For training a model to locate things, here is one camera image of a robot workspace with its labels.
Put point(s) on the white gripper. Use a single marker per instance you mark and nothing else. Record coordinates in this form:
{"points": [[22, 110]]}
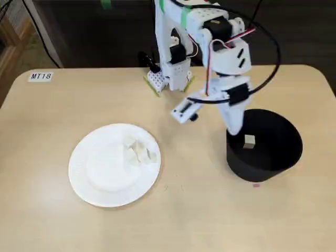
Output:
{"points": [[234, 113]]}

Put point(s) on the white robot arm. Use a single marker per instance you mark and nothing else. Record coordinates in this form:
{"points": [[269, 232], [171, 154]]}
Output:
{"points": [[162, 26]]}

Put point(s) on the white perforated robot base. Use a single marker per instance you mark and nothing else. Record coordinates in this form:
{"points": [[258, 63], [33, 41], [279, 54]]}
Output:
{"points": [[157, 80]]}

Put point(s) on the black round pot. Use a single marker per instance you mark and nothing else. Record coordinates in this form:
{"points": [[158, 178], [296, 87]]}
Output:
{"points": [[252, 173]]}

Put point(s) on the white paper plate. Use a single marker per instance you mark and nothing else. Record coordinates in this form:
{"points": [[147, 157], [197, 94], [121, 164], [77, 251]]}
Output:
{"points": [[105, 170]]}

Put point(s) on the black table clamp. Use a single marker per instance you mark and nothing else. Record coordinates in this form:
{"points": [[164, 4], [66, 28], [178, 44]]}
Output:
{"points": [[148, 61]]}

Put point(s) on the green tape band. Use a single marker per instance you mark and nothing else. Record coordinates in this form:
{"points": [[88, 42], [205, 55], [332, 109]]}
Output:
{"points": [[186, 18], [162, 5]]}

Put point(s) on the green tape strip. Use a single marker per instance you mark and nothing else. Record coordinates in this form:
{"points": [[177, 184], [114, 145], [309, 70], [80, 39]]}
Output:
{"points": [[106, 3]]}

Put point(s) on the white MT18 label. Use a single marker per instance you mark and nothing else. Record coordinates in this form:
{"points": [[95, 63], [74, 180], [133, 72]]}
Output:
{"points": [[40, 76]]}

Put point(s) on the light wooden shelf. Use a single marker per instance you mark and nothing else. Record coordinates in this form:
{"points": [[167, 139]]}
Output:
{"points": [[10, 44]]}

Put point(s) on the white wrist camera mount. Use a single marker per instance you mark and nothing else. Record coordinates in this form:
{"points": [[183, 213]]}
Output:
{"points": [[183, 110]]}

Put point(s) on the yellow-green base plate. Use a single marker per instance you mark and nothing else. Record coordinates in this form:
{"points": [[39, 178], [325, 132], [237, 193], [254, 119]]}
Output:
{"points": [[150, 86]]}

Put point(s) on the grey metal post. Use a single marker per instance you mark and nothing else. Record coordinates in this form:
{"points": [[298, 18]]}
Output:
{"points": [[52, 47]]}

